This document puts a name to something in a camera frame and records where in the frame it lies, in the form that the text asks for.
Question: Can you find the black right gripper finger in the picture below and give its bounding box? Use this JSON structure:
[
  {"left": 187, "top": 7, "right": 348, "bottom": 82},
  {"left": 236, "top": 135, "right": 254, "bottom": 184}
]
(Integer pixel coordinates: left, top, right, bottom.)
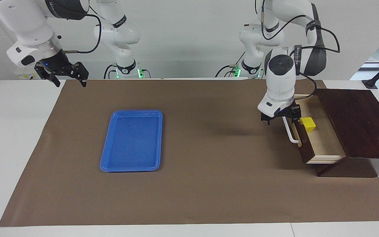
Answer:
[
  {"left": 34, "top": 63, "right": 61, "bottom": 88},
  {"left": 71, "top": 62, "right": 89, "bottom": 88}
]

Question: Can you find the yellow cube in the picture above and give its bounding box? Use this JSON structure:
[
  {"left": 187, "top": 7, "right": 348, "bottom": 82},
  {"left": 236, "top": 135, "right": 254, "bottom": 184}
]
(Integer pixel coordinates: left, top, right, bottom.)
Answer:
[{"left": 300, "top": 117, "right": 316, "bottom": 133}]

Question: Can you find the wooden drawer with white handle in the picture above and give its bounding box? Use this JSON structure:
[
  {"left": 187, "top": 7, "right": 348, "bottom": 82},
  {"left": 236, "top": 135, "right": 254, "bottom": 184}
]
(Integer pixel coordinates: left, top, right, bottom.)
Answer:
[{"left": 282, "top": 94, "right": 347, "bottom": 164}]

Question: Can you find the white socket box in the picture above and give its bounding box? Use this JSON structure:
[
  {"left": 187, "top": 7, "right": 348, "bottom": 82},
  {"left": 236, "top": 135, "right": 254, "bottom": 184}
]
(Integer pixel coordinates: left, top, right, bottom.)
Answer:
[{"left": 14, "top": 71, "right": 40, "bottom": 80}]

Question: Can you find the dark wooden cabinet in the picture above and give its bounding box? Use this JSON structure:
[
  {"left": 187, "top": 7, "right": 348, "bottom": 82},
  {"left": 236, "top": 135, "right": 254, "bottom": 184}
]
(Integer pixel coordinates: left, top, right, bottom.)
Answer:
[{"left": 315, "top": 88, "right": 379, "bottom": 178}]

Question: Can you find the brown paper table mat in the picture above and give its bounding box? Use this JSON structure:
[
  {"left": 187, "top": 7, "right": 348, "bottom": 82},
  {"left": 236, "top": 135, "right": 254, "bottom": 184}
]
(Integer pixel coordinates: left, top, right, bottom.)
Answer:
[{"left": 0, "top": 79, "right": 379, "bottom": 227}]

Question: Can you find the blue plastic tray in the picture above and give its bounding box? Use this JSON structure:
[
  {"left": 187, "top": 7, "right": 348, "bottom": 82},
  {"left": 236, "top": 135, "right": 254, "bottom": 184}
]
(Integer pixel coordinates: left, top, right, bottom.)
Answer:
[{"left": 100, "top": 110, "right": 163, "bottom": 172}]

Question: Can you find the black base cable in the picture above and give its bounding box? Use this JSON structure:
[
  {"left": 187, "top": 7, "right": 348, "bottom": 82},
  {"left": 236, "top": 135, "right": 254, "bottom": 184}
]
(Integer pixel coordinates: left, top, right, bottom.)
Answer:
[
  {"left": 215, "top": 64, "right": 239, "bottom": 78},
  {"left": 103, "top": 64, "right": 116, "bottom": 79}
]

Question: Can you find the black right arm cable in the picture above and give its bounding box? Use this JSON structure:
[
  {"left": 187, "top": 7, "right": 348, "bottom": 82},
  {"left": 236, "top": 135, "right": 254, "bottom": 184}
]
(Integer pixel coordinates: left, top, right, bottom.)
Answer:
[{"left": 61, "top": 5, "right": 102, "bottom": 54}]

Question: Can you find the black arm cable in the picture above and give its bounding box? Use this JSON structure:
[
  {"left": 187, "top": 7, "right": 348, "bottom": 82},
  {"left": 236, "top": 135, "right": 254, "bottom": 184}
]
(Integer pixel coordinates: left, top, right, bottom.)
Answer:
[
  {"left": 255, "top": 0, "right": 341, "bottom": 99},
  {"left": 61, "top": 5, "right": 102, "bottom": 54}
]

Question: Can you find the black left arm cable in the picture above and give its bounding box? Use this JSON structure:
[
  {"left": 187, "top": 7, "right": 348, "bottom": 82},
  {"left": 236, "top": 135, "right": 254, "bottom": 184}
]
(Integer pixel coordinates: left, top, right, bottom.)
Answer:
[{"left": 255, "top": 0, "right": 341, "bottom": 99}]

